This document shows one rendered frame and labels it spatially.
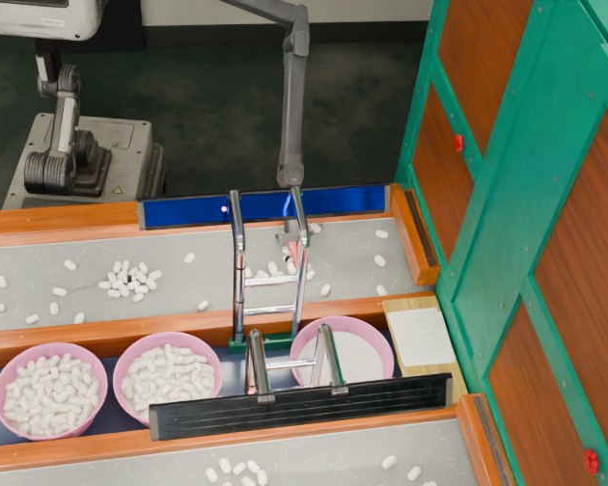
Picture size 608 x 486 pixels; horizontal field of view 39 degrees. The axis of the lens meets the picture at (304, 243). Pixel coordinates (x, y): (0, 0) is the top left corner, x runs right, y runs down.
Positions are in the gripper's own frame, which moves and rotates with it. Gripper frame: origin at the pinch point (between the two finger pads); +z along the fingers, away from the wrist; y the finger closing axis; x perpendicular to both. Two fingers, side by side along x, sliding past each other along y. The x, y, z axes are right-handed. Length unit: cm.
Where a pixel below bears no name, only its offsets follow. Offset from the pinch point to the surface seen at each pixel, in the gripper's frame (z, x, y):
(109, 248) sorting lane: -8, 10, -51
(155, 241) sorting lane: -9.3, 10.5, -38.3
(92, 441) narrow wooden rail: 36, -32, -56
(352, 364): 25.7, -20.2, 9.6
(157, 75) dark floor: -87, 178, -33
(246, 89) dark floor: -77, 169, 8
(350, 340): 20.5, -14.6, 10.7
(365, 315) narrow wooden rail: 14.4, -12.6, 15.6
